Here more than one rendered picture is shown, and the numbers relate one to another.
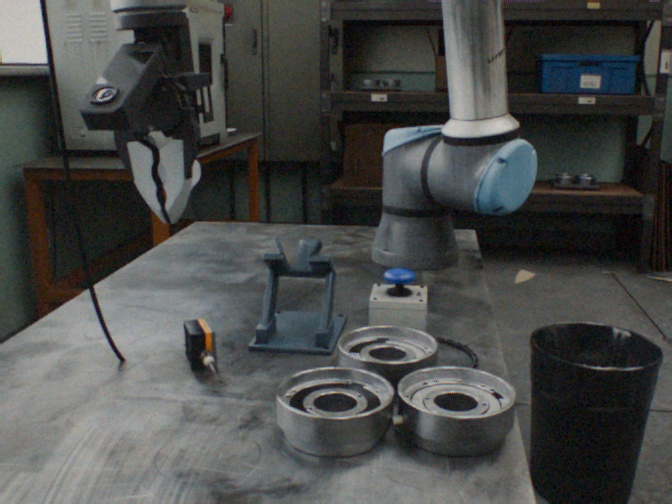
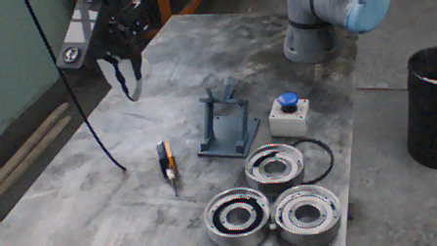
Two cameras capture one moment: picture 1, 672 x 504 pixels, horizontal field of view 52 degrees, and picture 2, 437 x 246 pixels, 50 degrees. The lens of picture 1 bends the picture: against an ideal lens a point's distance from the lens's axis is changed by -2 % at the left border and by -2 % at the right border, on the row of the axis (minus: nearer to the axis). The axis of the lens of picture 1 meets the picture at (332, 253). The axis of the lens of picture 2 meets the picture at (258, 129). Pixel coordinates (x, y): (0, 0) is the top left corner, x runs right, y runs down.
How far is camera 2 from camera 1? 29 cm
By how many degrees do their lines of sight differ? 22
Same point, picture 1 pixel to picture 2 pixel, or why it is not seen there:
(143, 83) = (95, 38)
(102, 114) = (72, 69)
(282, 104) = not seen: outside the picture
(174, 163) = (128, 72)
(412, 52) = not seen: outside the picture
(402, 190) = (298, 12)
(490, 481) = not seen: outside the picture
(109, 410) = (117, 215)
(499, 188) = (360, 20)
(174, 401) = (153, 205)
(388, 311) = (281, 124)
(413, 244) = (308, 47)
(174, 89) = (117, 31)
